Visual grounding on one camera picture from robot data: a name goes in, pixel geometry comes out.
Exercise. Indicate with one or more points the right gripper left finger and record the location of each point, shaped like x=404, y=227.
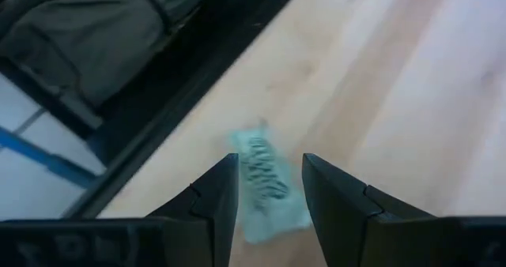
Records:
x=138, y=243

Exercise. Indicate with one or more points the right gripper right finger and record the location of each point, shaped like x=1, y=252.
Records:
x=395, y=243

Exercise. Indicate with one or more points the green white sweetener packet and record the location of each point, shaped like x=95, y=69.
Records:
x=265, y=172

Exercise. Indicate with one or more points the blue tape strip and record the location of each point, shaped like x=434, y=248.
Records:
x=47, y=160

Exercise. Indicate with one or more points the black metal table frame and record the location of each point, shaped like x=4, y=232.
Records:
x=158, y=101

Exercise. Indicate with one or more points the grey fabric cover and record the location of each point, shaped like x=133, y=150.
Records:
x=79, y=34

